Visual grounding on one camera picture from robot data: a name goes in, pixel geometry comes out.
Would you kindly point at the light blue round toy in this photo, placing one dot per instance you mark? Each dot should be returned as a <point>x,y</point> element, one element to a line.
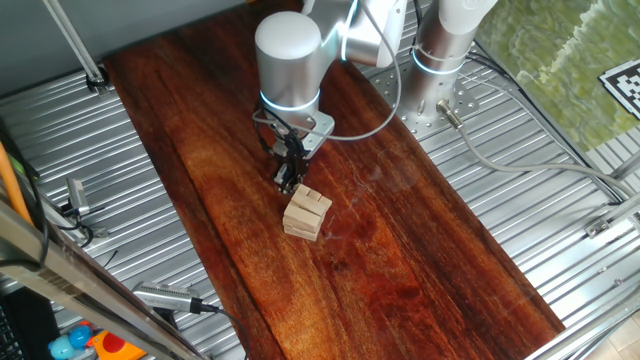
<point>61,347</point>

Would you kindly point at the pale wooden Jenga block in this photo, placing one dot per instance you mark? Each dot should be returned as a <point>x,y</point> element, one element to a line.
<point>325,201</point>
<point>300,233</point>
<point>309,204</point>
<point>303,190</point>
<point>314,195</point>
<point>301,218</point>

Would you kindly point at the dark red wooden board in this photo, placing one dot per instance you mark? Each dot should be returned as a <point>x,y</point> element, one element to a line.
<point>375,250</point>

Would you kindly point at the aluminium stand pole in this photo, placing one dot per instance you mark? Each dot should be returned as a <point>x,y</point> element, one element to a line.
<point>75,45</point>

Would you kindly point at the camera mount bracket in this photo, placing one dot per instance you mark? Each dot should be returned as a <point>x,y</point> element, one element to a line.
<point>165,316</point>

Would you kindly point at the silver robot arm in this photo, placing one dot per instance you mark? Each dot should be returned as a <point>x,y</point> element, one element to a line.
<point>289,65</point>

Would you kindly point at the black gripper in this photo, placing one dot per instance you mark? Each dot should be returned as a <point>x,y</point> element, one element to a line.
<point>291,152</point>

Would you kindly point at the silver ribbed camera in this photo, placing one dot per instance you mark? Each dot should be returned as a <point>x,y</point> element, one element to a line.
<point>162,296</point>

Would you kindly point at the orange emergency stop box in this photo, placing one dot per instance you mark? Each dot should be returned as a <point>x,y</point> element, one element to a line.
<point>115,345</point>

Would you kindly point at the small grey camera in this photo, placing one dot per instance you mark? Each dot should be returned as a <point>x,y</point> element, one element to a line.
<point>77,195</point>

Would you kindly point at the aluminium frame rail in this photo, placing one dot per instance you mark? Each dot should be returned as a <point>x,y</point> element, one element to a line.
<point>627,167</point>
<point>625,207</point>
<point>590,325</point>

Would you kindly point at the black white fiducial marker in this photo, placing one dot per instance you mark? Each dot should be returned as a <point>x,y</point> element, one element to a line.
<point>625,87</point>

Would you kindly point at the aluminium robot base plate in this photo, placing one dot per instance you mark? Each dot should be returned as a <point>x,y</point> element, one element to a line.
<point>427,129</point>

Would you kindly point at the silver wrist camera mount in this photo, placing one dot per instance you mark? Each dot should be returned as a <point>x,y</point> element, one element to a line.
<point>320,129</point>

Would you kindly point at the orange rod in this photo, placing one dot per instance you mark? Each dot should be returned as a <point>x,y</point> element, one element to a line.
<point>10,185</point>

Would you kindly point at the black equipment case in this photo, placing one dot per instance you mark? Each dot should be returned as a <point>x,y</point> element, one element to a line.
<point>25,325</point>

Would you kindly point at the aluminium corner bracket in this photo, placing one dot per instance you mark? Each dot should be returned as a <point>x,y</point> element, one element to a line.
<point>597,227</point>

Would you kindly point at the steel frame bar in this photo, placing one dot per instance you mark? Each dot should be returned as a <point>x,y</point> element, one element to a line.
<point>75,280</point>

